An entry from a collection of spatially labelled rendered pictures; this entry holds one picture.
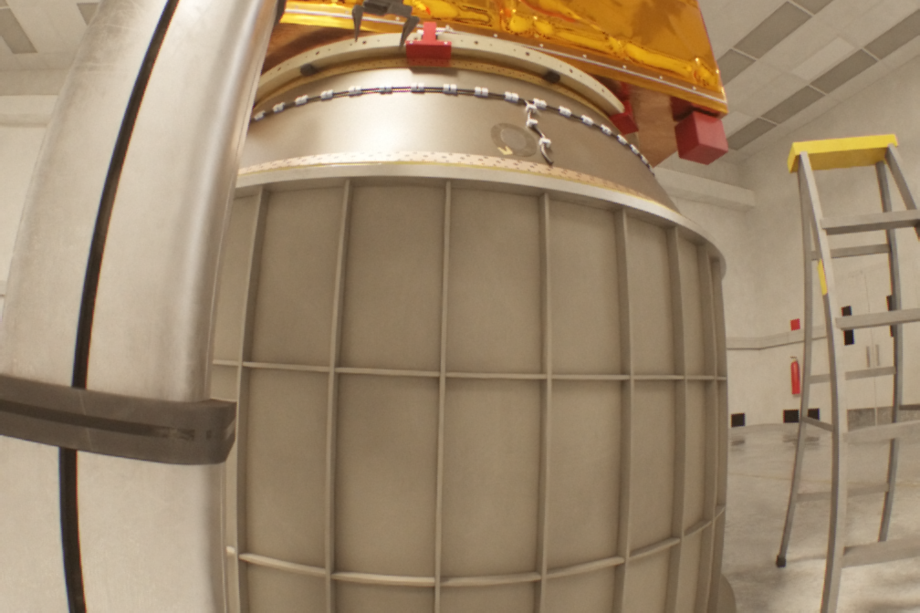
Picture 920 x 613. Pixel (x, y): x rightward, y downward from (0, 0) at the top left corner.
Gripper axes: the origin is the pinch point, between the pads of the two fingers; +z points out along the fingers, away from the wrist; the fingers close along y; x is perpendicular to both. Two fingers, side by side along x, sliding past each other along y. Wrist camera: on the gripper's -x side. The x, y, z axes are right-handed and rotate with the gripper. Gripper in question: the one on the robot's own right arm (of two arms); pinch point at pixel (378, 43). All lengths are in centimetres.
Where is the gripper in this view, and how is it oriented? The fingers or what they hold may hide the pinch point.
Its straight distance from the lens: 113.2
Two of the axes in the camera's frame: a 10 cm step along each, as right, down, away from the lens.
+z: -2.1, 9.5, 2.3
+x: 3.2, 2.9, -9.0
